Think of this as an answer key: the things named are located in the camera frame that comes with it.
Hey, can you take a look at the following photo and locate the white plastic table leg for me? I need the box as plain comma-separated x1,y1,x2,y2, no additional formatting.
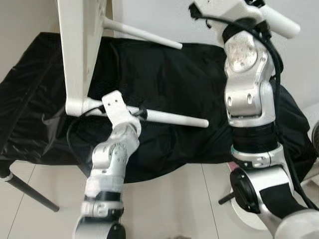
257,4,302,39
75,97,210,129
102,15,183,50

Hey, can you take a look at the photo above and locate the black metal bar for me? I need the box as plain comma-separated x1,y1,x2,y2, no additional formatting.
218,192,235,205

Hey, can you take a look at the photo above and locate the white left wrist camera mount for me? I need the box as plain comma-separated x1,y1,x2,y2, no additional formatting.
101,90,138,127

